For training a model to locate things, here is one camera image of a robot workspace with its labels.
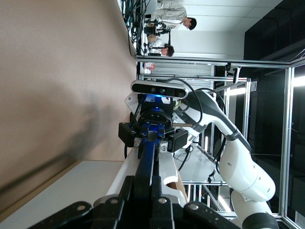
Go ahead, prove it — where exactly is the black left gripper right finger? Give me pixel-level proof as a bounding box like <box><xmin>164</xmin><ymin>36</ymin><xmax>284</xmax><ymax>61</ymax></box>
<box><xmin>152</xmin><ymin>176</ymin><xmax>241</xmax><ymax>229</ymax></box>

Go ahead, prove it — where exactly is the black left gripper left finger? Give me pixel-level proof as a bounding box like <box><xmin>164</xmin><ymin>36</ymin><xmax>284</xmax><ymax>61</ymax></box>
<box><xmin>28</xmin><ymin>176</ymin><xmax>135</xmax><ymax>229</ymax></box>

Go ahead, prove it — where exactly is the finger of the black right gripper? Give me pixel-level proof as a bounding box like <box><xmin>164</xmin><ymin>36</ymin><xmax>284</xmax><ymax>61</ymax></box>
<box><xmin>118</xmin><ymin>121</ymin><xmax>142</xmax><ymax>148</ymax></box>
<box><xmin>159</xmin><ymin>129</ymin><xmax>190</xmax><ymax>154</ymax></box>

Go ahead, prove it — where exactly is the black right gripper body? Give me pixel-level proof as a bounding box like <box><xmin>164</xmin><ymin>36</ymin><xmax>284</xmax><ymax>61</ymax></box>
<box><xmin>132</xmin><ymin>94</ymin><xmax>176</xmax><ymax>135</ymax></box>

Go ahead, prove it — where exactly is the white drawer with black handle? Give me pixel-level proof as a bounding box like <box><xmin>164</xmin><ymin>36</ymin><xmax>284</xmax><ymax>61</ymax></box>
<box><xmin>104</xmin><ymin>132</ymin><xmax>183</xmax><ymax>208</ymax></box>

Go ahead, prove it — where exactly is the person in white shirt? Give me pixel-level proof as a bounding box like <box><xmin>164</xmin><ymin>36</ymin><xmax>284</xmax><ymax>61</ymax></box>
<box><xmin>147</xmin><ymin>35</ymin><xmax>175</xmax><ymax>58</ymax></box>

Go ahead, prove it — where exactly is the brown paper table cover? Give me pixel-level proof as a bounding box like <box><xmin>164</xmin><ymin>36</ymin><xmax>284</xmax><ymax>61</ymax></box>
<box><xmin>0</xmin><ymin>0</ymin><xmax>138</xmax><ymax>213</ymax></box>

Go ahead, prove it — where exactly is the person in beige jacket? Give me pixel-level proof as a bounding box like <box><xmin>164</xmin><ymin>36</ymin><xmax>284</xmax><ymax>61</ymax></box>
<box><xmin>155</xmin><ymin>0</ymin><xmax>197</xmax><ymax>31</ymax></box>

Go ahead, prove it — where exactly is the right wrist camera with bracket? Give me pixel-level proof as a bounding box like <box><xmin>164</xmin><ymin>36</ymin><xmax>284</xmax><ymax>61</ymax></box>
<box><xmin>124</xmin><ymin>80</ymin><xmax>189</xmax><ymax>113</ymax></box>

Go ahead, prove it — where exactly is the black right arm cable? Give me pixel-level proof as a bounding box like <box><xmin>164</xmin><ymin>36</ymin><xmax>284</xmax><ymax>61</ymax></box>
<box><xmin>165</xmin><ymin>77</ymin><xmax>204</xmax><ymax>127</ymax></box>

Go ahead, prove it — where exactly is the black right arm strap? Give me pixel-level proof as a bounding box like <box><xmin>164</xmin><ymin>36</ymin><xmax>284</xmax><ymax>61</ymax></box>
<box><xmin>225</xmin><ymin>129</ymin><xmax>244</xmax><ymax>144</ymax></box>

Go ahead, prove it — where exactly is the frame-mounted white camera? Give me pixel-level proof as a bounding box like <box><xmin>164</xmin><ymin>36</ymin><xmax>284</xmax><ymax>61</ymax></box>
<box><xmin>232</xmin><ymin>66</ymin><xmax>242</xmax><ymax>84</ymax></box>

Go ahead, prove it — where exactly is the aluminium frame cage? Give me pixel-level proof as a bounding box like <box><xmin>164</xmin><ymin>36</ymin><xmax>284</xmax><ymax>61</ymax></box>
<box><xmin>136</xmin><ymin>54</ymin><xmax>305</xmax><ymax>220</ymax></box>

